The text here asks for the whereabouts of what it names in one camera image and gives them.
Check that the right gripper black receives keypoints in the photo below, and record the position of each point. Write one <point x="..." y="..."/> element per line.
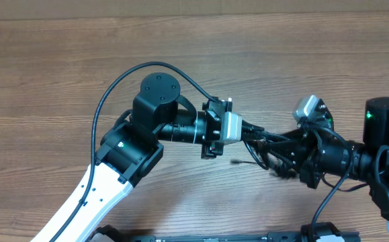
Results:
<point x="306" y="156"/>

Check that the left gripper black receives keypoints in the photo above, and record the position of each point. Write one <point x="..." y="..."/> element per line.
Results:
<point x="211" y="151"/>

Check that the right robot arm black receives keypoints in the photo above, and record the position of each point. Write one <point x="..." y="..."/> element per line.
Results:
<point x="367" y="161"/>

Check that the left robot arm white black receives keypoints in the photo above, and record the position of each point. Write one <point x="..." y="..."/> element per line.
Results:
<point x="133" y="146"/>

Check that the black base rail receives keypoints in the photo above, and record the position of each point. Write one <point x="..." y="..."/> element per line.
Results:
<point x="214" y="238"/>

